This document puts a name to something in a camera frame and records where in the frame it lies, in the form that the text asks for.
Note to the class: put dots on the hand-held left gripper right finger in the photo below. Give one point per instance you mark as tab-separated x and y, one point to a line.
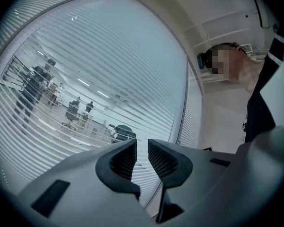
184	171

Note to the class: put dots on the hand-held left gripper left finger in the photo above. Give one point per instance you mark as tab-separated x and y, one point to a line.
104	171

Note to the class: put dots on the black office chair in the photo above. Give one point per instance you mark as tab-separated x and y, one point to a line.
72	113
123	132

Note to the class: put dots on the person's black shirt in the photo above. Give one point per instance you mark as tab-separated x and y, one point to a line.
260	112

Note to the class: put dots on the person's head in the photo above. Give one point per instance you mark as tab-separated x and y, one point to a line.
236	67

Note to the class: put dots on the white ceiling air vent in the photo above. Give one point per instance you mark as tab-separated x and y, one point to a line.
246	48

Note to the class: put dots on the black framed ceiling light panel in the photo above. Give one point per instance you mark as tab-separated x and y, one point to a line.
265	25

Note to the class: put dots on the grey window frame post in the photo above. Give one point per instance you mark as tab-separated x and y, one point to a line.
186	91

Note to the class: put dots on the black head-mounted camera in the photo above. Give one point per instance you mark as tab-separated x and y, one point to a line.
200	61

